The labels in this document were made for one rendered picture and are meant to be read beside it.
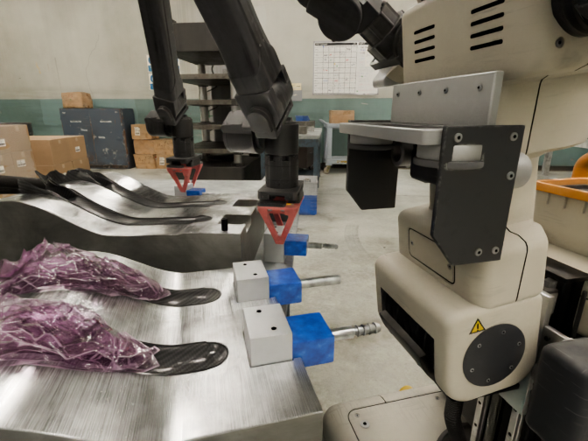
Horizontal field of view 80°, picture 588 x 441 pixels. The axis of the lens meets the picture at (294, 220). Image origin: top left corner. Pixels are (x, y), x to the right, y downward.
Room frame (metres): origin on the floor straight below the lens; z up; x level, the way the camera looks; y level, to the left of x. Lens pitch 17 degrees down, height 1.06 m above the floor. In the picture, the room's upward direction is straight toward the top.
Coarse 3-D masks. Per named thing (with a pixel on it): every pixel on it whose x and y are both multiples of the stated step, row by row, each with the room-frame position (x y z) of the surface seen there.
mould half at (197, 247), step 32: (96, 192) 0.62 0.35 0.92; (160, 192) 0.75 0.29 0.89; (0, 224) 0.50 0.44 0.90; (32, 224) 0.50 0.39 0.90; (64, 224) 0.50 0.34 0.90; (96, 224) 0.52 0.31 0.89; (192, 224) 0.53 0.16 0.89; (256, 224) 0.64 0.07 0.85; (0, 256) 0.50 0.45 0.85; (128, 256) 0.49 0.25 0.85; (160, 256) 0.49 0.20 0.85; (192, 256) 0.49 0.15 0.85; (224, 256) 0.48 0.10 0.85
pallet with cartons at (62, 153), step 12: (36, 144) 4.20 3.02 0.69; (48, 144) 4.21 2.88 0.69; (60, 144) 4.43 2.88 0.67; (72, 144) 4.69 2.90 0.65; (84, 144) 4.99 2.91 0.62; (36, 156) 4.20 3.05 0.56; (48, 156) 4.21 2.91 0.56; (60, 156) 4.38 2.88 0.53; (72, 156) 4.64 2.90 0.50; (84, 156) 4.94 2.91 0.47; (48, 168) 4.21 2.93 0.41; (60, 168) 4.35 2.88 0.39; (72, 168) 4.58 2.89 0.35; (84, 168) 4.87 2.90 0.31
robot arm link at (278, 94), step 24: (216, 0) 0.46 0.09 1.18; (240, 0) 0.47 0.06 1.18; (216, 24) 0.48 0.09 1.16; (240, 24) 0.47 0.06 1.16; (240, 48) 0.49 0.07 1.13; (264, 48) 0.51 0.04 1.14; (240, 72) 0.50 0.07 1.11; (264, 72) 0.50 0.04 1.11; (240, 96) 0.53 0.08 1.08; (264, 96) 0.51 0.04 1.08; (288, 96) 0.56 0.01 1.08
